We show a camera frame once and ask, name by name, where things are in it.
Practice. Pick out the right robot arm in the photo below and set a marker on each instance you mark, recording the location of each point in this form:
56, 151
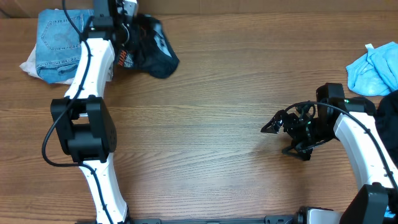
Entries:
350, 121

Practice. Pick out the black orange-patterned cycling jersey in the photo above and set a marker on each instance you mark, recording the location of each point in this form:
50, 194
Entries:
149, 51

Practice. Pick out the light blue t-shirt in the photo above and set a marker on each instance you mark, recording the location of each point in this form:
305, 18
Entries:
374, 73

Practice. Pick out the folded blue denim jeans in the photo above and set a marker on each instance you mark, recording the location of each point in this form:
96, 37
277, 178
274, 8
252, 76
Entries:
58, 47

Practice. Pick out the plain black garment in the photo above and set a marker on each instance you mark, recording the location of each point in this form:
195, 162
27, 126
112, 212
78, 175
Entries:
386, 123

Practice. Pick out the folded white cloth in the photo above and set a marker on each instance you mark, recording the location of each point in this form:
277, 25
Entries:
30, 69

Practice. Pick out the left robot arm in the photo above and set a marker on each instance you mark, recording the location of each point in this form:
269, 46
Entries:
81, 119

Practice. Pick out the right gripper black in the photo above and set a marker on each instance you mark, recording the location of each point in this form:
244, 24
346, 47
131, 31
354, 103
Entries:
291, 121

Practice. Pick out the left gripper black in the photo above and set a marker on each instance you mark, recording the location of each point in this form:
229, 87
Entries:
133, 28

